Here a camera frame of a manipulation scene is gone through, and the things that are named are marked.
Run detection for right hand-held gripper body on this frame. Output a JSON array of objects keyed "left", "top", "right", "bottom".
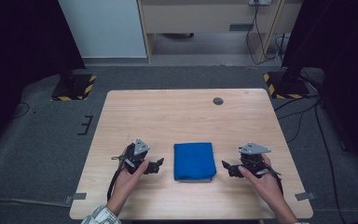
[{"left": 238, "top": 142, "right": 273, "bottom": 178}]

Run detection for right hand-held gripper black cable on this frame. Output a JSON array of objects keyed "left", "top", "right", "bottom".
[{"left": 267, "top": 167, "right": 284, "bottom": 198}]

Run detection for grey tape strip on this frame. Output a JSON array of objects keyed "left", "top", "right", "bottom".
[
  {"left": 63, "top": 192, "right": 88, "bottom": 205},
  {"left": 294, "top": 191, "right": 318, "bottom": 202}
]

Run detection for thin black floor cable loop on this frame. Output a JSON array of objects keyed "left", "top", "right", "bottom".
[{"left": 11, "top": 101, "right": 32, "bottom": 119}]

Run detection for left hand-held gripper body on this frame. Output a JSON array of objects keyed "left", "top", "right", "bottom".
[{"left": 111, "top": 137, "right": 151, "bottom": 175}]

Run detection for black curtain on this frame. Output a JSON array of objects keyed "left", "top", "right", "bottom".
[
  {"left": 281, "top": 0, "right": 358, "bottom": 180},
  {"left": 0, "top": 0, "right": 87, "bottom": 162}
]

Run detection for left hand-held gripper black cable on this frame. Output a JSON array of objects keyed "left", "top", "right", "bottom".
[{"left": 106, "top": 167, "right": 123, "bottom": 202}]

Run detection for light wooden desk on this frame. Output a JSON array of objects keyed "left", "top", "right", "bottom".
[{"left": 136, "top": 0, "right": 304, "bottom": 65}]

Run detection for black stand with striped base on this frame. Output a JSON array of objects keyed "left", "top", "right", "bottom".
[
  {"left": 263, "top": 60, "right": 312, "bottom": 100},
  {"left": 50, "top": 55, "right": 98, "bottom": 102}
]

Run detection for white cabinet panel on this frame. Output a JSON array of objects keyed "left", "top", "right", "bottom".
[{"left": 58, "top": 0, "right": 148, "bottom": 60}]

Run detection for person's left hand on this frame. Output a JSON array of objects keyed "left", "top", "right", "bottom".
[{"left": 106, "top": 161, "right": 150, "bottom": 213}]

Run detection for black hanging power cable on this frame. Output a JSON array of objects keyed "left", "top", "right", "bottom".
[{"left": 245, "top": 2, "right": 285, "bottom": 66}]

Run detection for person's right hand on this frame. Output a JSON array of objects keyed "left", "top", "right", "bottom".
[{"left": 237, "top": 155, "right": 285, "bottom": 209}]

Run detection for hand-held gripper black cable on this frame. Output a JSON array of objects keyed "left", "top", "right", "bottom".
[
  {"left": 267, "top": 167, "right": 284, "bottom": 198},
  {"left": 106, "top": 167, "right": 123, "bottom": 202}
]

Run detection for blue cloth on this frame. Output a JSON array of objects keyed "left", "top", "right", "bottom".
[{"left": 172, "top": 142, "right": 218, "bottom": 183}]

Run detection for black floor cables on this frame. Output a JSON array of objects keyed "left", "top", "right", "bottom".
[{"left": 273, "top": 92, "right": 343, "bottom": 224}]

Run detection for white power strip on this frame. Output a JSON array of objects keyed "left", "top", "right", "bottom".
[{"left": 249, "top": 0, "right": 273, "bottom": 7}]

